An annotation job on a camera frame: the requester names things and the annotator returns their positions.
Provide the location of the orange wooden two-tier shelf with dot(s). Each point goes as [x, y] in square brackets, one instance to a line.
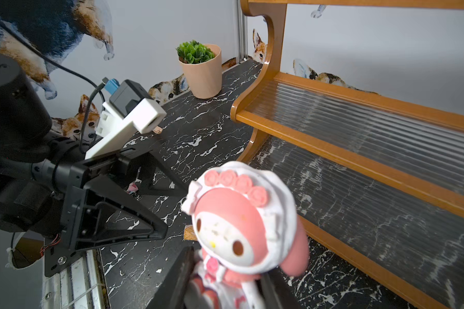
[359, 108]

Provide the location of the pink pot with green succulent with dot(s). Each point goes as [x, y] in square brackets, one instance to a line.
[202, 68]

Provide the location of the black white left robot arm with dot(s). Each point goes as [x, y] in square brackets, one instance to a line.
[28, 149]

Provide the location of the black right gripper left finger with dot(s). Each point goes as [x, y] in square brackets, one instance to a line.
[170, 295]

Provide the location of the pink hooded bunny doll figure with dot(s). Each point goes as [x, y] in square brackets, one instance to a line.
[132, 188]

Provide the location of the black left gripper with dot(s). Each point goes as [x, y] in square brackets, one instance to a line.
[96, 210]

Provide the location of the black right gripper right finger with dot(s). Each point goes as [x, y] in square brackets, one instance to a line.
[276, 291]

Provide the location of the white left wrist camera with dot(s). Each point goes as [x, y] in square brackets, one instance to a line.
[128, 110]

